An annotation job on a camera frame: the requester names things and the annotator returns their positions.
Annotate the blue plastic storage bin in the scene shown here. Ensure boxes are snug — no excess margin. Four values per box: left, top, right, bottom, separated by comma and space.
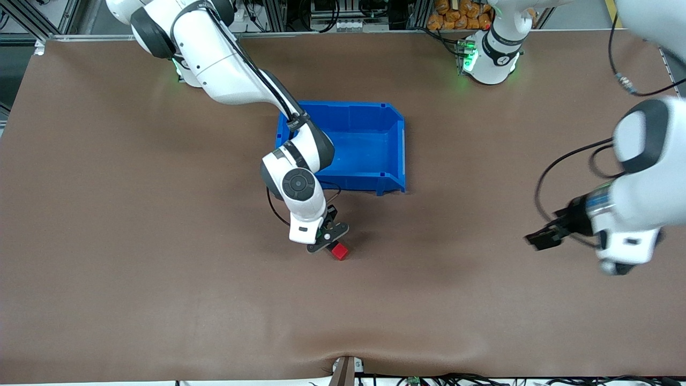
275, 100, 407, 197

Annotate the brown table mat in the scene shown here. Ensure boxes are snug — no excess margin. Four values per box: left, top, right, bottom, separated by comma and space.
0, 29, 686, 384

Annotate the metal table clamp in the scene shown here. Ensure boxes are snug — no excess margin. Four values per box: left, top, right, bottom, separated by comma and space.
330, 355, 366, 386

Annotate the orange packaged goods pile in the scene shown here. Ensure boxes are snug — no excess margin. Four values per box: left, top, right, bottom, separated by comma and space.
427, 0, 494, 31

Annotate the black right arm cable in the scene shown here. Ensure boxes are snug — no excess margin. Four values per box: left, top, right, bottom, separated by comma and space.
171, 0, 342, 227

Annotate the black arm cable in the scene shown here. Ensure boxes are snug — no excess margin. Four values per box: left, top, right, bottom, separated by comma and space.
534, 11, 686, 248
171, 0, 342, 227

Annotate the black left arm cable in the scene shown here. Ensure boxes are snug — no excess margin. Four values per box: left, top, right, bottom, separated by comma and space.
534, 11, 686, 248

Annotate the aluminium frame rail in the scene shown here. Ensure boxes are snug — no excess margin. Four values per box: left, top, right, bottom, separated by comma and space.
0, 31, 622, 42

